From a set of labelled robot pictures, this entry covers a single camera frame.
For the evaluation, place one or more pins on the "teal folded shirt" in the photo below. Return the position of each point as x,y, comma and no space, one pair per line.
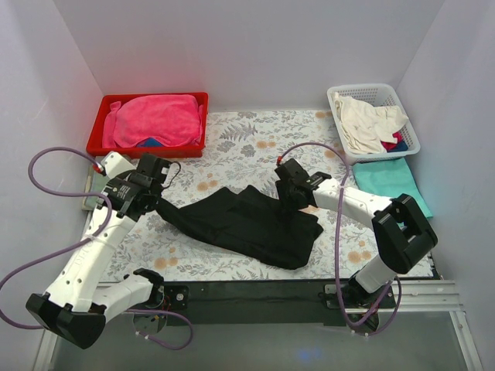
389,178

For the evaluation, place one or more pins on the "aluminium rail frame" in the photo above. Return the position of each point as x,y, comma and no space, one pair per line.
429,332

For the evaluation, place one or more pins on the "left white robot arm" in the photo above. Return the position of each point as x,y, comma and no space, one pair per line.
72,307

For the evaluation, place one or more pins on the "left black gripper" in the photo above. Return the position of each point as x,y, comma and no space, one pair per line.
146,200

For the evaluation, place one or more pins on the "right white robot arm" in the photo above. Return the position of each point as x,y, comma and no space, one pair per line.
402,232

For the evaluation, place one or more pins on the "blue cloth in bin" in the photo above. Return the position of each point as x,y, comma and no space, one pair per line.
149,143

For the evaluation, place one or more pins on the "cream crumpled shirt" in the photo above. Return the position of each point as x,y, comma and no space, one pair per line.
365,126

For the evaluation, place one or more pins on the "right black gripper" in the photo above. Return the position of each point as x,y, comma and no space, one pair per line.
290,195

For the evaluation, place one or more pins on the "floral table mat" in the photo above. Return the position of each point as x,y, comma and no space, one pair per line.
241,150

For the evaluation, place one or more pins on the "blue cloth in basket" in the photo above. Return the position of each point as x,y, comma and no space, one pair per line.
401,146

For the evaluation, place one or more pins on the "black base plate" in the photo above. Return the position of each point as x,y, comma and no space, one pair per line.
253,302

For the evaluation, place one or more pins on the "white plastic basket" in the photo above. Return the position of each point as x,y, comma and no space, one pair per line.
378,95

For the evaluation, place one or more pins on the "red plastic bin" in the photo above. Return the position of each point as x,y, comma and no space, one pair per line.
94,144

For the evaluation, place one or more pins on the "pink towel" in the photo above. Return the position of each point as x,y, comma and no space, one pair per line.
172,119

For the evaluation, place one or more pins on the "magenta cloth in basket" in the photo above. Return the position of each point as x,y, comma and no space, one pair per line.
391,145

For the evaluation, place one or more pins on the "black t shirt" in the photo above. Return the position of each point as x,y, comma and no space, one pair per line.
248,223

